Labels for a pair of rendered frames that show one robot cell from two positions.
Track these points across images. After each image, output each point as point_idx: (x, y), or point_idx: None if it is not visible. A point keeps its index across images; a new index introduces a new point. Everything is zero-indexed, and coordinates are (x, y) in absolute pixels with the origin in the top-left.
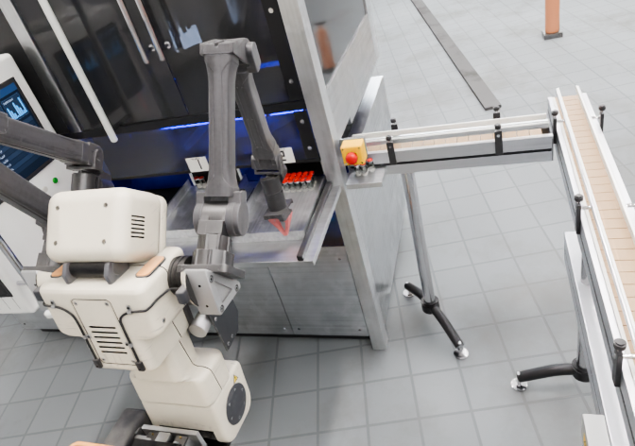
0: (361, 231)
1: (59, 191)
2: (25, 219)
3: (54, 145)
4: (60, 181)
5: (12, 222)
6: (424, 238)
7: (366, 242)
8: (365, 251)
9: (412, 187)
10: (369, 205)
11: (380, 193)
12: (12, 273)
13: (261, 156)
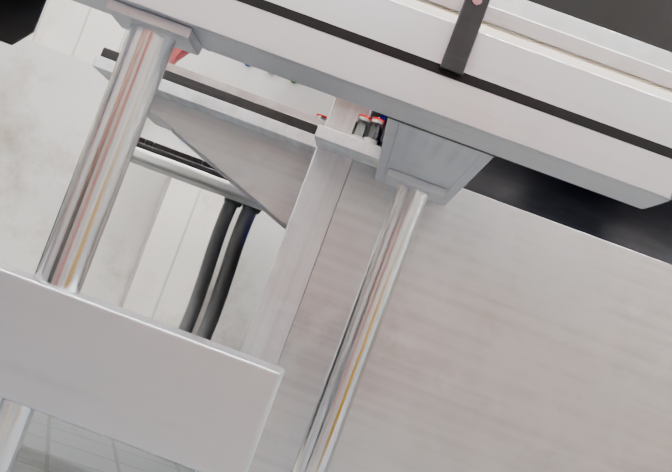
0: (303, 296)
1: (285, 94)
2: (215, 64)
3: None
4: (298, 88)
5: (202, 50)
6: (330, 403)
7: (299, 344)
8: (272, 343)
9: (381, 232)
10: (409, 345)
11: (514, 438)
12: None
13: None
